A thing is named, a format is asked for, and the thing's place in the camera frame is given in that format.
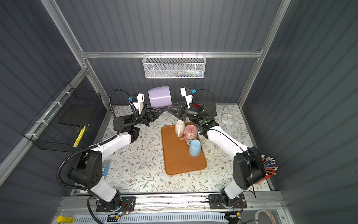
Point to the yellow marker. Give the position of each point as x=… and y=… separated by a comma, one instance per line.
x=65, y=220

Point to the pink mug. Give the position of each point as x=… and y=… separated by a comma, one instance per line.
x=190, y=133

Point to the white mug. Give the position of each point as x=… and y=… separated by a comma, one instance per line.
x=179, y=127

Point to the tape roll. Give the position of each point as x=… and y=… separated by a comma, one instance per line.
x=264, y=213

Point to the red pencil cup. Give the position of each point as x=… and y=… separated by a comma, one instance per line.
x=270, y=167

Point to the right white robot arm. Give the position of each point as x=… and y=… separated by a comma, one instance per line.
x=248, y=168

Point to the light blue mug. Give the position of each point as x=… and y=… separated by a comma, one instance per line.
x=194, y=147

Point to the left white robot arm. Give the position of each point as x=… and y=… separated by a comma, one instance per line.
x=88, y=176

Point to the black wire basket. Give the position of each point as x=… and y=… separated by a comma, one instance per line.
x=58, y=127

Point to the orange plastic tray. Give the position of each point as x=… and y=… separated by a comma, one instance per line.
x=176, y=154

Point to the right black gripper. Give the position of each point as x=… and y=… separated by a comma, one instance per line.
x=182, y=111

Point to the purple mug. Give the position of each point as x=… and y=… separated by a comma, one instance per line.
x=160, y=96

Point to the white wire basket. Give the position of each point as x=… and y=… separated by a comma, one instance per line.
x=174, y=67

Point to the highlighter marker pack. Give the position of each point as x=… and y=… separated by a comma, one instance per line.
x=106, y=164

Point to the white ribbed cable duct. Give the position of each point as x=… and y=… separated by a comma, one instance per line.
x=166, y=218

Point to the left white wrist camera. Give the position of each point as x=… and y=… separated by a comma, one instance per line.
x=137, y=103

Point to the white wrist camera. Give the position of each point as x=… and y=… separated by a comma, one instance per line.
x=137, y=103
x=187, y=93

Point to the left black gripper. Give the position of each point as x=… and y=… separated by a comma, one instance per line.
x=148, y=116

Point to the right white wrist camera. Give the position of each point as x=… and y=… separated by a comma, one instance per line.
x=187, y=93

